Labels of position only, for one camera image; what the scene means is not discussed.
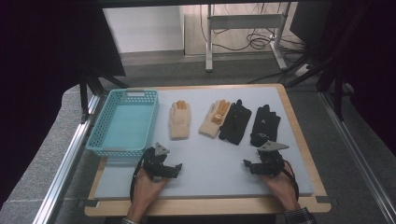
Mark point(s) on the white panel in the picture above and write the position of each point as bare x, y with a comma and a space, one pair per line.
143, 28

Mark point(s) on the black glove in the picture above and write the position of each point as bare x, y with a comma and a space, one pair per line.
235, 123
265, 126

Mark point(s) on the black tripod stand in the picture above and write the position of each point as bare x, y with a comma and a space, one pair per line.
84, 93
337, 84

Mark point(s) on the person's left hand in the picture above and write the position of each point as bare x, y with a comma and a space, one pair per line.
146, 189

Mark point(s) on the white metal desk frame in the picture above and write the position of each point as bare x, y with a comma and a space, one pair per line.
246, 21

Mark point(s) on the aluminium rail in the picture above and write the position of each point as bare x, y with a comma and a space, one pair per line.
358, 155
67, 161

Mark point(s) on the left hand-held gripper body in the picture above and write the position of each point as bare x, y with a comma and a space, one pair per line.
155, 163

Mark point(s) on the grey foam mat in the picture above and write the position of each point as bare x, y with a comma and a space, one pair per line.
211, 161

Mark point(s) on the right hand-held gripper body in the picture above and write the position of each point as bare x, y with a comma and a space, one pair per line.
272, 161

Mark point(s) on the person's right hand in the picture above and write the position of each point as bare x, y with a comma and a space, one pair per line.
283, 189

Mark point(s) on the person's plaid right sleeve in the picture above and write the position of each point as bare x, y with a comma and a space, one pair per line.
299, 216

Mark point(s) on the white power strip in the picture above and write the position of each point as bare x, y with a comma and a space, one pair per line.
302, 70

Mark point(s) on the black curtain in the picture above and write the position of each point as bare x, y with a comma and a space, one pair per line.
37, 77
373, 62

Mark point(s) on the cream knit glove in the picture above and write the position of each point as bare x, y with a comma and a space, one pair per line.
214, 119
179, 119

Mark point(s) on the teal plastic basket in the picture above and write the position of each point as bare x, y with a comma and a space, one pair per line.
124, 124

